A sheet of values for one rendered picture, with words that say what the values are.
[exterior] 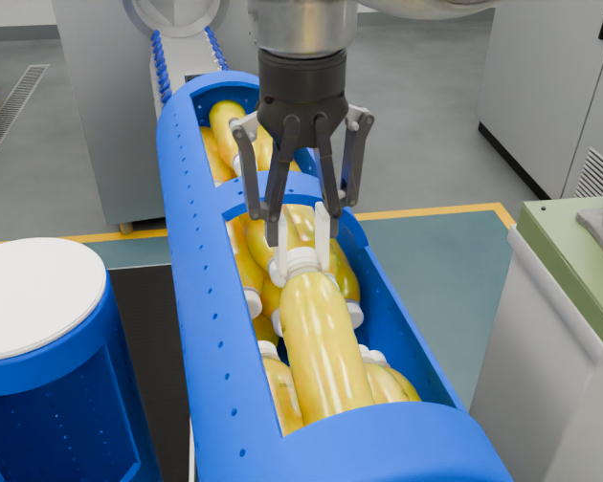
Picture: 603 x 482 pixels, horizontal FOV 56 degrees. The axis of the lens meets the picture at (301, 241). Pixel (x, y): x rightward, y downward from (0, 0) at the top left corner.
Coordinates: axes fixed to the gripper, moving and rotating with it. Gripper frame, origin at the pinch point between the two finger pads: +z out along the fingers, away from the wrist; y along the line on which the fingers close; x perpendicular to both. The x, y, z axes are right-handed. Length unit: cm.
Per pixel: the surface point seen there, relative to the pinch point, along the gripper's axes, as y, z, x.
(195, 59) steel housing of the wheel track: -2, 32, -160
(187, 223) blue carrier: 11.0, 8.7, -19.5
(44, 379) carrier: 34.2, 29.8, -16.0
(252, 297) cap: 4.4, 13.9, -8.2
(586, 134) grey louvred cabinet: -167, 74, -147
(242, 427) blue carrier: 9.3, 7.4, 15.7
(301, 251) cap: 0.1, 1.4, 0.1
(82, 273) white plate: 28.1, 22.9, -30.9
